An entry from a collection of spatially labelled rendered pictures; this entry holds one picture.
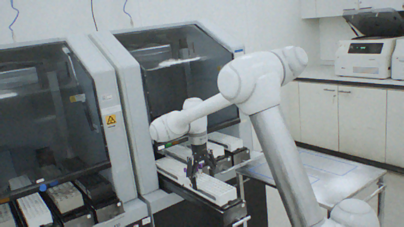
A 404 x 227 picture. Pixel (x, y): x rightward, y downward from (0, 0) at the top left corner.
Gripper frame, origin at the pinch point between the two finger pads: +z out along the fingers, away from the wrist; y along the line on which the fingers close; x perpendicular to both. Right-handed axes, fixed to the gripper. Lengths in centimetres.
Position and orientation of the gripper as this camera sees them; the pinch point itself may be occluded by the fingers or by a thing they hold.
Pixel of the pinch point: (203, 181)
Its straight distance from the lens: 173.2
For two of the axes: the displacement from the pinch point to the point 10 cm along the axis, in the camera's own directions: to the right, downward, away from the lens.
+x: -5.9, -1.5, 7.9
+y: 8.0, -2.5, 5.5
